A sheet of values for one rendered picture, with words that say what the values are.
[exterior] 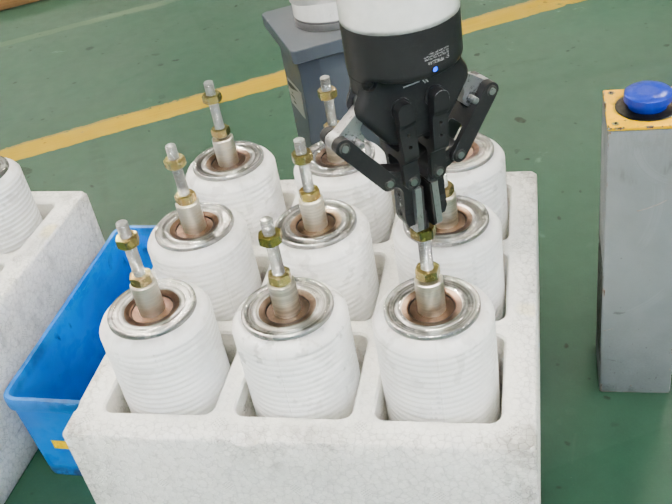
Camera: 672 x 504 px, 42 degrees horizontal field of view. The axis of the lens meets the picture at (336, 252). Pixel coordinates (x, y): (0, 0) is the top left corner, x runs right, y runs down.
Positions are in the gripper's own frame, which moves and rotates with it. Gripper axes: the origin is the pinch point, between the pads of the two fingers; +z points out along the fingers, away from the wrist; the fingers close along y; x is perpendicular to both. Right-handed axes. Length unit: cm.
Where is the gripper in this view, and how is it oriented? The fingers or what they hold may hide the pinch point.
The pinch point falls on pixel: (420, 200)
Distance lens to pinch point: 63.0
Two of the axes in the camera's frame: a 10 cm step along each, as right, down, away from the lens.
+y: 8.8, -3.8, 2.9
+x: -4.5, -4.7, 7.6
